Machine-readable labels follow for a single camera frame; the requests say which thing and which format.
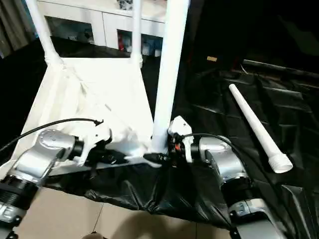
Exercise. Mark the white plastic table top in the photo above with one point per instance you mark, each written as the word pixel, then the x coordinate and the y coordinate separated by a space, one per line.
pixel 87 94

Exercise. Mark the white plastic table leg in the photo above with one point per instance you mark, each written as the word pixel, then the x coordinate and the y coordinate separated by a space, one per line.
pixel 256 124
pixel 169 62
pixel 137 30
pixel 42 30

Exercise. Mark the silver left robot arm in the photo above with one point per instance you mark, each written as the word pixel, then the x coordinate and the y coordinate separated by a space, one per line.
pixel 37 154

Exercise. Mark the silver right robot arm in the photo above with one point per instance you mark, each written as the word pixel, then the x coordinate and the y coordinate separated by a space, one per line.
pixel 224 159

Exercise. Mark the small tan label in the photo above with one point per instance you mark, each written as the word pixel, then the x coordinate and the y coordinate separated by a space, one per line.
pixel 211 58

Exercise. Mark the small white jar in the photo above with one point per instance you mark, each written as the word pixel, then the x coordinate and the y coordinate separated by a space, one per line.
pixel 128 47
pixel 145 48
pixel 157 52

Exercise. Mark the black work mat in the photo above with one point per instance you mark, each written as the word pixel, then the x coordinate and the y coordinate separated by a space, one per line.
pixel 274 112

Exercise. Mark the red bottle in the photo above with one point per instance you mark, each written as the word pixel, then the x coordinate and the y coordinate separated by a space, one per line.
pixel 121 42

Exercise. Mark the white glass-door cabinet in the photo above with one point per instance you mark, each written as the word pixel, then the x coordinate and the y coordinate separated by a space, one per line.
pixel 104 22

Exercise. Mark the dark low shelf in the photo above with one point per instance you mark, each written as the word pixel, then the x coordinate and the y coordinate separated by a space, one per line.
pixel 281 66

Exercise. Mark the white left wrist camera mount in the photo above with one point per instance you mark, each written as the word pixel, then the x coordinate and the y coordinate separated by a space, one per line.
pixel 96 139

